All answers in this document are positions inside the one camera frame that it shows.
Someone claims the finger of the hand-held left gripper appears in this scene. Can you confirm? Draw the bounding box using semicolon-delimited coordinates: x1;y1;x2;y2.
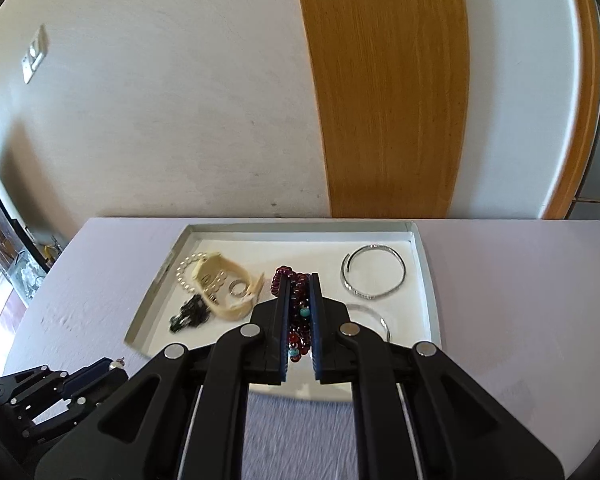
11;395;91;444
0;358;130;407

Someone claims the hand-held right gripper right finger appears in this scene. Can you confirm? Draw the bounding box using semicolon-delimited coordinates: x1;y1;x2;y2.
307;272;566;480

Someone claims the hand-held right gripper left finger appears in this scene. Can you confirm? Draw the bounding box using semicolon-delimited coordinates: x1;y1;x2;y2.
34;272;292;480

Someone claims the dark red bead bracelet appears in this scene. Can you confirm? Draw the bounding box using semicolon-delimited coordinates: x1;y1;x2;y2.
271;266;313;363

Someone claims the large thin silver bangle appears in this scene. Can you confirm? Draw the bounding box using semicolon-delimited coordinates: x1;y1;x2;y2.
347;302;393;343

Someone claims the grey cardboard tray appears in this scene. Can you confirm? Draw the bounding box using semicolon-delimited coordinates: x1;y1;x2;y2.
124;221;443;403

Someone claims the cream wide bangle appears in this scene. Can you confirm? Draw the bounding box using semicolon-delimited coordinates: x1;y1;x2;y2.
190;251;266;322

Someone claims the black flower brooch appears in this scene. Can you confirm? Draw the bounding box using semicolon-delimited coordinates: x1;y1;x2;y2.
168;295;212;333

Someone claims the silver open cuff bangle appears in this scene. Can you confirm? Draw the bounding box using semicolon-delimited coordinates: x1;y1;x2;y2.
340;243;407;301

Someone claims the white pearl bracelet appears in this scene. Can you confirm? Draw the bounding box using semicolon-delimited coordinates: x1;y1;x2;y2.
176;254;231;306

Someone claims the wooden wall panel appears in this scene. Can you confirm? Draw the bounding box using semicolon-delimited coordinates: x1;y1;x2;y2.
292;0;468;220

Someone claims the white wall switch plate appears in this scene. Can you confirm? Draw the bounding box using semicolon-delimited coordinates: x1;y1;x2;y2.
21;25;48;85

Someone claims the wooden door frame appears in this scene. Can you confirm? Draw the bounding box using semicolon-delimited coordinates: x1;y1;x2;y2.
540;0;600;220

